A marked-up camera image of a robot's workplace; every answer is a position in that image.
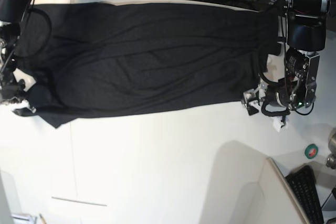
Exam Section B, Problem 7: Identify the black t-shirt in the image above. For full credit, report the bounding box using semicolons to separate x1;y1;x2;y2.
15;3;280;128

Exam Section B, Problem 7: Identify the white cable tray lid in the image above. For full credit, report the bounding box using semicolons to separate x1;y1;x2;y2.
48;195;112;221

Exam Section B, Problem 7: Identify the black keyboard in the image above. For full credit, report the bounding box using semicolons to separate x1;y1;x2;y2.
286;165;324;224

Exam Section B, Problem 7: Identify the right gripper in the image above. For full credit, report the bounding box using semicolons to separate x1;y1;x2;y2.
1;77;26;105

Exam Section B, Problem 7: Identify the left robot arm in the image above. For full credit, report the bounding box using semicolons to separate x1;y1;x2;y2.
242;0;332;118

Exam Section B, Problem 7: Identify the white partition panel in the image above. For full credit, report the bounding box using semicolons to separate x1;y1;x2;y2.
258;158;309;224

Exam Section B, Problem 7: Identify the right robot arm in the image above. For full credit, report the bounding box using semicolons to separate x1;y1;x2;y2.
1;0;51;105

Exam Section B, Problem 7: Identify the green tape roll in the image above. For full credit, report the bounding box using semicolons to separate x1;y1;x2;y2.
304;144;319;159

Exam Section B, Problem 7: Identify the metal cylinder stand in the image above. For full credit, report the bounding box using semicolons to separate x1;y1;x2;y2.
325;133;336;170

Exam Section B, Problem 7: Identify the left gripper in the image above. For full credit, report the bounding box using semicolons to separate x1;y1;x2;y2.
241;78;290;116

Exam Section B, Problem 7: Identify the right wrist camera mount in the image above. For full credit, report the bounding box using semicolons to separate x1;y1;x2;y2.
13;68;36;92

